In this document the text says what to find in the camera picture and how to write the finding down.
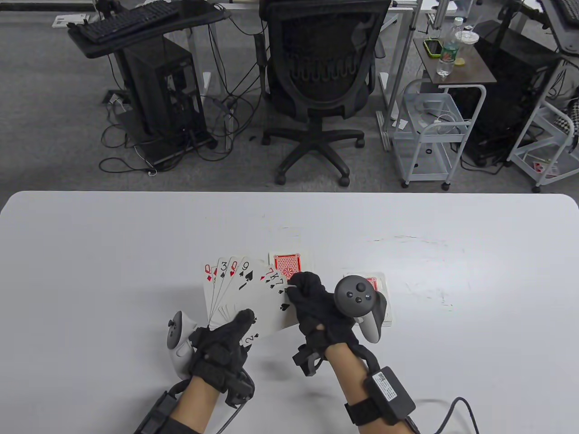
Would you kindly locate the person's right forearm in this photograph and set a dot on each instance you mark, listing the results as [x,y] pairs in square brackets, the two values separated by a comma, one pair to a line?
[346,375]

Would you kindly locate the white and black VR controller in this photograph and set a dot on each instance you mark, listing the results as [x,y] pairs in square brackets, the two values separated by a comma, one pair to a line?
[355,294]
[178,357]

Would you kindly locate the person's right hand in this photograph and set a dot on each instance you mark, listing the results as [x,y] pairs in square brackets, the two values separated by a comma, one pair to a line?
[321,316]

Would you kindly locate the white desk leg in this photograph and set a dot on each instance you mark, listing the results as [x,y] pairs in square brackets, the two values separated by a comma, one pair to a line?
[407,45]
[206,83]

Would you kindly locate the phone in green case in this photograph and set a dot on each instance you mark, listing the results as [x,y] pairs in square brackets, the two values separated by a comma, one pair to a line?
[433,47]

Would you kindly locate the red and white card packet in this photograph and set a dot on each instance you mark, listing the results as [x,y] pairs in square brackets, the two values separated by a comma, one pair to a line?
[538,167]

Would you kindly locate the clear plastic cup with lid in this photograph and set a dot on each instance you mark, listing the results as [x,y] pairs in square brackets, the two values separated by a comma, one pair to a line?
[467,37]

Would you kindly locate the black hanging power brick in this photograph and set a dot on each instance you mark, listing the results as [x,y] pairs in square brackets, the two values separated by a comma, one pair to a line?
[260,49]

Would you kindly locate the person's left hand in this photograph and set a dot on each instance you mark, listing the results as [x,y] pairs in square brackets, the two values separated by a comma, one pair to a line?
[219,352]

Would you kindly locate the dealt red-backed cards pile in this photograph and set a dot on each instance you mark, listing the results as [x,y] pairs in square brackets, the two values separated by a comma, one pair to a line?
[285,262]
[388,312]
[262,303]

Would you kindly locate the person's left forearm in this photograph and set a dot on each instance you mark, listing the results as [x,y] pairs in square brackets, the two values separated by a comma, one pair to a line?
[199,400]

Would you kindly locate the black computer tower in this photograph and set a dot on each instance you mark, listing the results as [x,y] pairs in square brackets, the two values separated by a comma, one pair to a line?
[158,90]
[511,90]

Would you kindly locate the black keyboard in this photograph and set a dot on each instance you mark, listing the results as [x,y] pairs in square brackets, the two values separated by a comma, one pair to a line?
[122,20]
[571,11]

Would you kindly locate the black mesh office chair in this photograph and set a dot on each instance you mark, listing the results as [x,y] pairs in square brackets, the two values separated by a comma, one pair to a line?
[325,90]

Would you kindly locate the brown side table white frame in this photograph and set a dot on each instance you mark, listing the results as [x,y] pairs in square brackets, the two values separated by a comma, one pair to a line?
[475,68]

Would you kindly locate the clear bottle green label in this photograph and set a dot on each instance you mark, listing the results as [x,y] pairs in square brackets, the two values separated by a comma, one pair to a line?
[448,54]

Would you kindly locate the black white checkered cloth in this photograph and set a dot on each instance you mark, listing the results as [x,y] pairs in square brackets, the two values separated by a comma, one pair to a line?
[573,113]

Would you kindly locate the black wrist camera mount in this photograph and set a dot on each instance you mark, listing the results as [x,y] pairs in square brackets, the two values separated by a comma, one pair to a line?
[239,391]
[310,359]

